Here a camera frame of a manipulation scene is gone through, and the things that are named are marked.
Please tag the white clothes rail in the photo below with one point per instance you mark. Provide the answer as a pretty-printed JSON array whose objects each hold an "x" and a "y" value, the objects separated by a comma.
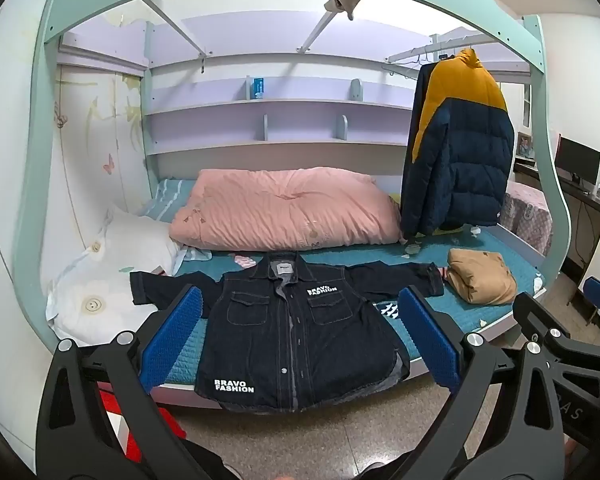
[{"x": 405, "y": 55}]

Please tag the yellow navy puffer jacket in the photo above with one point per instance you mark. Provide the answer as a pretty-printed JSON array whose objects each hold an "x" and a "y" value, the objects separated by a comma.
[{"x": 460, "y": 160}]

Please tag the floral printed cabinet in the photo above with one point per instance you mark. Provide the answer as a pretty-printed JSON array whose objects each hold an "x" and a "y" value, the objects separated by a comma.
[{"x": 100, "y": 135}]

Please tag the light teal bunk bed frame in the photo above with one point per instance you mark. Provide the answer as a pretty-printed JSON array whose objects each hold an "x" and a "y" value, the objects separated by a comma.
[{"x": 45, "y": 60}]

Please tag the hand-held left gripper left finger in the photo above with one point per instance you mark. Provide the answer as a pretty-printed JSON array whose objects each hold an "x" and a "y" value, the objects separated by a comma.
[{"x": 172, "y": 335}]

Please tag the pink pillow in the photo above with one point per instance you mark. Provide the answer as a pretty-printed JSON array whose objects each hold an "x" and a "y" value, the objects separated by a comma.
[{"x": 280, "y": 205}]

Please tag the red white striped object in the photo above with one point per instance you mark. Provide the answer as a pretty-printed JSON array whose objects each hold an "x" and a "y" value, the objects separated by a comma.
[{"x": 167, "y": 420}]

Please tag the black computer monitor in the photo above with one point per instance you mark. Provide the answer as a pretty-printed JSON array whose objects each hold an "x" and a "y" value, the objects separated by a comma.
[{"x": 577, "y": 157}]

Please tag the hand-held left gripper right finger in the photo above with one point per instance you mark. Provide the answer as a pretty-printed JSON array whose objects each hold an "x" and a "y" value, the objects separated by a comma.
[{"x": 427, "y": 335}]

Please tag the small blue box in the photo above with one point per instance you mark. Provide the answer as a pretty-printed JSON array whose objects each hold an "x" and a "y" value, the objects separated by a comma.
[{"x": 258, "y": 88}]

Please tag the folded tan garment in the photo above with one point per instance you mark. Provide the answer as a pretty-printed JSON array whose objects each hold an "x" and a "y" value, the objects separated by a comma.
[{"x": 482, "y": 275}]

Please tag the teal quilted bed sheet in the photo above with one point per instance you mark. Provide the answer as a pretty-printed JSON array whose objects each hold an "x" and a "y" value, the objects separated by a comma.
[{"x": 525, "y": 265}]

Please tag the lavender wall shelf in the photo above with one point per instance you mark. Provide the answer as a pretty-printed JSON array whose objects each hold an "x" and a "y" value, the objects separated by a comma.
[{"x": 280, "y": 105}]

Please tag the beige hanging cloth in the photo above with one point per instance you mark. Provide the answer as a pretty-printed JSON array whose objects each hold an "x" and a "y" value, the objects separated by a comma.
[{"x": 344, "y": 1}]

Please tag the white pillow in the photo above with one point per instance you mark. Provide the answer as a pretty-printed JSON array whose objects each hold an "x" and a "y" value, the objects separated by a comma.
[{"x": 110, "y": 270}]

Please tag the dark denim jacket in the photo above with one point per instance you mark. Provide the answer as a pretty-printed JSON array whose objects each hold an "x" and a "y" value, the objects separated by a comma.
[{"x": 290, "y": 340}]

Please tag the dark wooden desk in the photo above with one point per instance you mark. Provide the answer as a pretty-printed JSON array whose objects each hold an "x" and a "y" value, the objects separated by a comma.
[{"x": 595, "y": 210}]

